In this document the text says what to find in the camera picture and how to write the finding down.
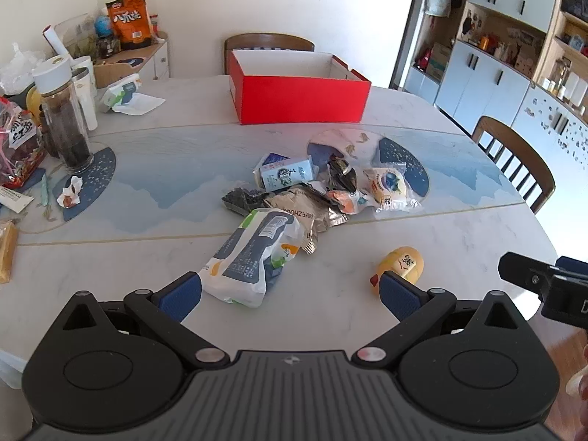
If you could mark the light blue wall cabinet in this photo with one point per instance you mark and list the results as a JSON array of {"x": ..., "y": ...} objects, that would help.
[{"x": 487, "y": 82}]

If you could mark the dark glass jar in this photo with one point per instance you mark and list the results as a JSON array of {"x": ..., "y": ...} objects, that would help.
[{"x": 109, "y": 47}]

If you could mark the small white sachet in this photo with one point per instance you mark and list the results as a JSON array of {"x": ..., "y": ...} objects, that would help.
[{"x": 14, "y": 198}]

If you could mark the white tall cup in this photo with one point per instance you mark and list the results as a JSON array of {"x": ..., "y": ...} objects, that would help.
[{"x": 87, "y": 101}]

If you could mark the white blue snack bag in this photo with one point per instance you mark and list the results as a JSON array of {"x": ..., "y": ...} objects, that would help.
[{"x": 248, "y": 257}]

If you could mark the light blue milk carton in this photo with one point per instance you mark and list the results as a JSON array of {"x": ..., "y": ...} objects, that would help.
[{"x": 285, "y": 174}]

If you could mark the crumpled tissue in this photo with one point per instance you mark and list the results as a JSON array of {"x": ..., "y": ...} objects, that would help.
[{"x": 69, "y": 193}]

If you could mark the white paper roll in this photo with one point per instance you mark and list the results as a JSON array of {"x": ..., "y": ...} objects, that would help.
[{"x": 55, "y": 41}]

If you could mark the white plastic bag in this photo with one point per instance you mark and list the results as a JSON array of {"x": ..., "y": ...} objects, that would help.
[{"x": 18, "y": 66}]

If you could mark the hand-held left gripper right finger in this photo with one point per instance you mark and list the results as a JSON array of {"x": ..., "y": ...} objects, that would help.
[{"x": 399, "y": 295}]

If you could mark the glass fish tank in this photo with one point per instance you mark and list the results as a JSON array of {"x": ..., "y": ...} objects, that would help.
[{"x": 76, "y": 32}]

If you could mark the shiny black snack packet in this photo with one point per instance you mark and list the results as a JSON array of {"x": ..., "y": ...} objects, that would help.
[{"x": 344, "y": 177}]

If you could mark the small orange snack packet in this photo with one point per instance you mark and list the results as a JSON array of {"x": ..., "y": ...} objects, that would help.
[{"x": 349, "y": 202}]

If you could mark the small blue globe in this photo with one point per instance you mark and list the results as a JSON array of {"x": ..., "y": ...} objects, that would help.
[{"x": 103, "y": 25}]

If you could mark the clear wrapped round pastry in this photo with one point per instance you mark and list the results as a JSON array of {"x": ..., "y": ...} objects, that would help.
[{"x": 388, "y": 186}]

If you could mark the brown wooden chair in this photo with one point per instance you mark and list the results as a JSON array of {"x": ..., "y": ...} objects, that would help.
[
  {"x": 514, "y": 142},
  {"x": 268, "y": 41}
]

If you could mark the orange snack bag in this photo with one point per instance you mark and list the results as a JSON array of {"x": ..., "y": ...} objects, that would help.
[{"x": 131, "y": 23}]

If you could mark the wet wipes pack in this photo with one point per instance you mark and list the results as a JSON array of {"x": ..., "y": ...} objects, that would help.
[{"x": 117, "y": 92}]

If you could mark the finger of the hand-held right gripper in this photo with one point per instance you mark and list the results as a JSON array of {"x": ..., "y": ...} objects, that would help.
[
  {"x": 573, "y": 265},
  {"x": 521, "y": 270}
]

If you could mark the black gold patterned snack packet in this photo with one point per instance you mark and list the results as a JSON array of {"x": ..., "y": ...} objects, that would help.
[{"x": 241, "y": 200}]

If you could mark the yellow bread packet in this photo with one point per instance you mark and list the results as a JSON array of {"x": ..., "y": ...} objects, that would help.
[{"x": 7, "y": 252}]

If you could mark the clear bottle with white lid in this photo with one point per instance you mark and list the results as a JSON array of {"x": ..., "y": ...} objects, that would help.
[{"x": 69, "y": 133}]

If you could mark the red cardboard box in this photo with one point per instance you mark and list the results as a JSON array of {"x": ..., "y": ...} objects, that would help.
[{"x": 298, "y": 101}]

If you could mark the white tote bag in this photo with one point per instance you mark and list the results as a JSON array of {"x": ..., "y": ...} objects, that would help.
[{"x": 438, "y": 4}]

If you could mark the dark blue speckled placemat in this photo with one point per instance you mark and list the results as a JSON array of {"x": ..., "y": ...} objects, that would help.
[{"x": 99, "y": 170}]

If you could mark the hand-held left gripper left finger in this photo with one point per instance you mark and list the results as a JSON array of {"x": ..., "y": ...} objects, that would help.
[{"x": 180, "y": 293}]

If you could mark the red snack bag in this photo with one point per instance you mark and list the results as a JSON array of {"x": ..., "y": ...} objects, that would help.
[{"x": 20, "y": 147}]

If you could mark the brown foil snack packet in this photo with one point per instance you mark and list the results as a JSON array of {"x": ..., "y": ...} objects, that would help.
[{"x": 298, "y": 206}]

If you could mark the yellow round snack packet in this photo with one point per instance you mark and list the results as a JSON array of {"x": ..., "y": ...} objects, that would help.
[{"x": 404, "y": 262}]

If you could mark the white wipes packet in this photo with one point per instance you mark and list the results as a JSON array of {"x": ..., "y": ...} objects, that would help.
[{"x": 140, "y": 103}]

